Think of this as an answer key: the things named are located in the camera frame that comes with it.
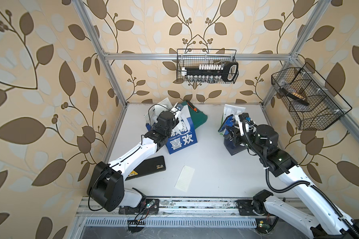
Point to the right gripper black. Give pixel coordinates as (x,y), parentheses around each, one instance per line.
(236,136)

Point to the blue stapler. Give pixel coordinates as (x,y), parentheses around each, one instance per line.
(228,122)

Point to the dark blue bag white handles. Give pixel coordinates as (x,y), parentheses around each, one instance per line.
(232,146)

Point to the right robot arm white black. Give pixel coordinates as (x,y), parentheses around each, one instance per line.
(283,174)

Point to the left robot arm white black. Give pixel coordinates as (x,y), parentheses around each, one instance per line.
(106,185)

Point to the green white bag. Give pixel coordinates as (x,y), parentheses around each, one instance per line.
(232,109)

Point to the orange black utility knife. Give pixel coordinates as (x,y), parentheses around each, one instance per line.
(192,106)

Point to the dark object in right basket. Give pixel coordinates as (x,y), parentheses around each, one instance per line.
(295,97)

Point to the black tool set in basket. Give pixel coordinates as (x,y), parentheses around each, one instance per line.
(226,72)

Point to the black box yellow label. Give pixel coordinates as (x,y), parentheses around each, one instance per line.
(148,167)

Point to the black wire basket back wall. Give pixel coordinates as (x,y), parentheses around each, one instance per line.
(193,57)

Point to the black wire basket wall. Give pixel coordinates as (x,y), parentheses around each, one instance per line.
(193,57)
(327,105)

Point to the black wire basket right wall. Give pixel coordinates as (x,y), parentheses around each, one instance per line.
(327,105)

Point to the aluminium frame rail base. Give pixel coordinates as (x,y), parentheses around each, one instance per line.
(181,218)

